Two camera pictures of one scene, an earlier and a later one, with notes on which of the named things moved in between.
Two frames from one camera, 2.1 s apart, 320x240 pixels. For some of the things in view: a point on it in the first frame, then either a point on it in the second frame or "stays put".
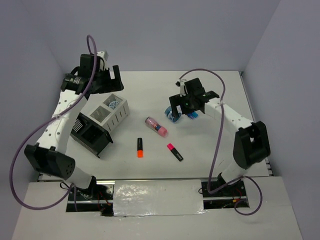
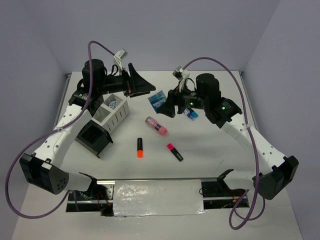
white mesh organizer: x=109 y=112 stays put
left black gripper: x=113 y=85 to x=134 y=83
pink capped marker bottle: x=159 y=129 stays put
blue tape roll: x=113 y=104 stays put
